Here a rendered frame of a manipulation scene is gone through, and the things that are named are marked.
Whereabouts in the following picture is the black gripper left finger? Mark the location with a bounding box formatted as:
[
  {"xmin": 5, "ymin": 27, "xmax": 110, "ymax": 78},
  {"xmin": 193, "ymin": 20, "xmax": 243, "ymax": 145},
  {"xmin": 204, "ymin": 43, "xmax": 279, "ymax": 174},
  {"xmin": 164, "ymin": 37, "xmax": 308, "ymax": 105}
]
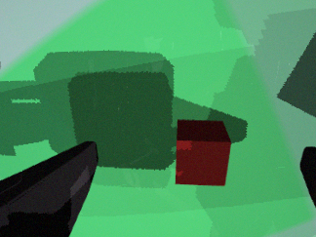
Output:
[{"xmin": 0, "ymin": 141, "xmax": 99, "ymax": 237}]

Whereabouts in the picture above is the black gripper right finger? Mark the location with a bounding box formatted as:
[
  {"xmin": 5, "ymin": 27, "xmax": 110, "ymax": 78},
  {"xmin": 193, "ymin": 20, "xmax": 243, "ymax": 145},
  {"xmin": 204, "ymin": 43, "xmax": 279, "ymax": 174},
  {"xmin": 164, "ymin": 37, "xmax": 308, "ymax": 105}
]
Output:
[{"xmin": 299, "ymin": 146, "xmax": 316, "ymax": 206}]

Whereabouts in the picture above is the red block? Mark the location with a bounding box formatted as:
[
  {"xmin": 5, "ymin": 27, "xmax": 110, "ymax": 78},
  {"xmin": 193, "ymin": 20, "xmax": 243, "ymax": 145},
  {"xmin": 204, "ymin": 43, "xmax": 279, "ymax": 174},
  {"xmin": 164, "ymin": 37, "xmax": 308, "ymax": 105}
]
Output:
[{"xmin": 175, "ymin": 119, "xmax": 232, "ymax": 186}]

